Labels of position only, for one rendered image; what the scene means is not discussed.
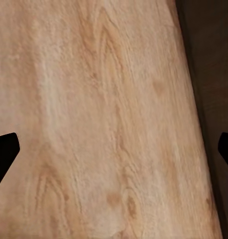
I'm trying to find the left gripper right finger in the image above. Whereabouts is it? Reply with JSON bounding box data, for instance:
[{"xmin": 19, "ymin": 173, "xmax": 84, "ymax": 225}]
[{"xmin": 218, "ymin": 132, "xmax": 228, "ymax": 164}]

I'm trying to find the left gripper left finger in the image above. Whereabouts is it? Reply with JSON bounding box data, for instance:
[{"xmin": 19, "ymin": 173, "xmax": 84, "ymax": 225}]
[{"xmin": 0, "ymin": 132, "xmax": 20, "ymax": 183}]

